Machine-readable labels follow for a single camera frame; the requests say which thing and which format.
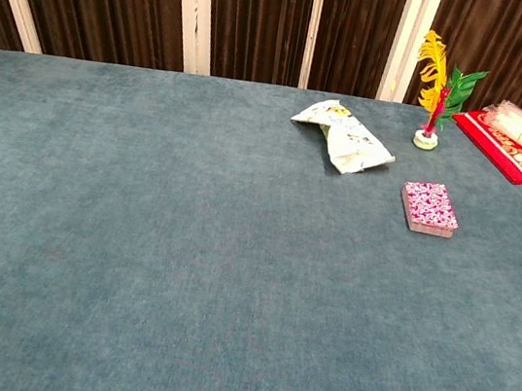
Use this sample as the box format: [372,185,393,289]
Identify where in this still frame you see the crumpled white snack bag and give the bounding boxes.
[283,92,403,183]

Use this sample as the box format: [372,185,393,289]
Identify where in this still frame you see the teal velvet table cloth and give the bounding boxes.
[0,40,522,391]

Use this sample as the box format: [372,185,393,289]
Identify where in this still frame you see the yellow green feather shuttlecock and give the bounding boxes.
[404,28,496,159]

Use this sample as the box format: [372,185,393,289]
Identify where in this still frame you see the red printed flat packet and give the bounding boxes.
[443,105,522,188]

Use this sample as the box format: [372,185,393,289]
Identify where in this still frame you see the thin white frame post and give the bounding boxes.
[296,0,326,91]

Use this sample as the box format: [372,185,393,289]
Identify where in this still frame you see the wide white frame post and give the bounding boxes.
[160,0,223,78]
[374,0,444,108]

